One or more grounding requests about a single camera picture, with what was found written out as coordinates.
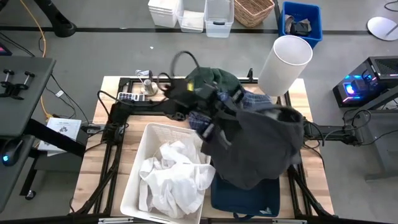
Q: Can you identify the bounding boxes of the white paper booklet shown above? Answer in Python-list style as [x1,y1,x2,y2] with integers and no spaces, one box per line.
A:
[37,117,82,156]

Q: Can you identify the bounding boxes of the black lower desk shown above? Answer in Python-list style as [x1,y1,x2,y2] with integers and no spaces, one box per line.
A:
[0,133,37,213]

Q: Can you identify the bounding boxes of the black aluminium table frame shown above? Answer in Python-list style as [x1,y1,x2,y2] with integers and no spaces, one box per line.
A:
[71,67,335,219]

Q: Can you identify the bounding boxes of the white plastic laundry basket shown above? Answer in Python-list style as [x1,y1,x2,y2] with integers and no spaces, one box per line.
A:
[119,122,212,224]

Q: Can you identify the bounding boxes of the blue plastic bin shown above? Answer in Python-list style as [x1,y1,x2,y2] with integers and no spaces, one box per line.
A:
[278,1,323,49]

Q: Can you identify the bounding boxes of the dark grey garment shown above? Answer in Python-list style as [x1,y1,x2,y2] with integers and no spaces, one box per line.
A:
[200,104,305,190]

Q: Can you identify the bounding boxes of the black power strip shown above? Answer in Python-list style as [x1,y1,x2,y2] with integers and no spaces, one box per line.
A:
[81,123,106,134]

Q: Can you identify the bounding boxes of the black computer mouse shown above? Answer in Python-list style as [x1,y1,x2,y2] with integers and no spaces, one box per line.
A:
[0,138,24,167]

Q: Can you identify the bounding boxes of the clear box with black handle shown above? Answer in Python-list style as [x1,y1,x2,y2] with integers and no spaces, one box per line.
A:
[204,0,234,39]

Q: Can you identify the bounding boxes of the white cloth garment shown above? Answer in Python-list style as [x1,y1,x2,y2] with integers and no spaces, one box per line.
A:
[138,139,216,220]

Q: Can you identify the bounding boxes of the clear plastic box with paper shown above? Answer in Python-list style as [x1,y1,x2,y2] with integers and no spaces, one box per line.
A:
[176,0,206,34]

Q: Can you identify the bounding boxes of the yellow cable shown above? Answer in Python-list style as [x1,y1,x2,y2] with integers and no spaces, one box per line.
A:
[19,0,54,119]

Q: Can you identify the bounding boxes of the black computer with coloured lights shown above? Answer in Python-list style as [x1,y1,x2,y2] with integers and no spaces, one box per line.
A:
[332,55,398,109]

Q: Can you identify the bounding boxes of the black clamp mount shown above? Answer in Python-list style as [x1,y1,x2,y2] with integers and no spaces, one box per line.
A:
[0,68,35,101]

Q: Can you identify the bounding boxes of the white lidded storage box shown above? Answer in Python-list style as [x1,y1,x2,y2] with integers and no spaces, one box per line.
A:
[147,0,180,28]

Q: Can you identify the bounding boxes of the dark green garment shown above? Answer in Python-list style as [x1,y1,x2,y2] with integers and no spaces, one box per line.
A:
[185,67,243,95]

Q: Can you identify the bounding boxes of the black cable loop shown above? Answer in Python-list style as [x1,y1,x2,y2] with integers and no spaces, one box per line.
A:
[170,50,200,78]

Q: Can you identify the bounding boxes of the white shade wooden base lamp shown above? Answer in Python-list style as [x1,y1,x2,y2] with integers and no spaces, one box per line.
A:
[257,34,313,98]

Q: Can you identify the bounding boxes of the white round disc base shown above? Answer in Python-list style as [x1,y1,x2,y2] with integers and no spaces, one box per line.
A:
[366,16,398,42]

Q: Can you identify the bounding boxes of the navy blue cloth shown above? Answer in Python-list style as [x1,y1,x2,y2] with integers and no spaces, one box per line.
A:
[210,172,281,220]

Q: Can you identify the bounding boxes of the silver metal cup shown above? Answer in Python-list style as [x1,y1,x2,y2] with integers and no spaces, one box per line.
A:
[140,78,159,96]

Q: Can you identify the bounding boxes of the black stand foot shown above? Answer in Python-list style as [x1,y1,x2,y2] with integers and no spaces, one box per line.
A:
[32,0,77,38]

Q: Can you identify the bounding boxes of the dark clothes bundle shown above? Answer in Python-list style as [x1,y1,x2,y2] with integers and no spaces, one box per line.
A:
[284,14,312,37]

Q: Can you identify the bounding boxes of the grey desk top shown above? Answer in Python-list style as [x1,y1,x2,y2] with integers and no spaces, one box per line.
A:
[0,55,57,138]

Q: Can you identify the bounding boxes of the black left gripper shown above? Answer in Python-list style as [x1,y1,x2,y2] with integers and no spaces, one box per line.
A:
[194,81,247,115]

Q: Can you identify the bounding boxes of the grey calculator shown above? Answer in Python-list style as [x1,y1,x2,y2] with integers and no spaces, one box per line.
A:
[117,91,146,103]

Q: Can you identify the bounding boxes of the wicker basket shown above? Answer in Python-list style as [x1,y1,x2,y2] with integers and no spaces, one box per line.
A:
[233,0,276,29]

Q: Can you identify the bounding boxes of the blue plaid shirt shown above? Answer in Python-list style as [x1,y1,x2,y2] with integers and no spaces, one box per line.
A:
[188,90,275,132]

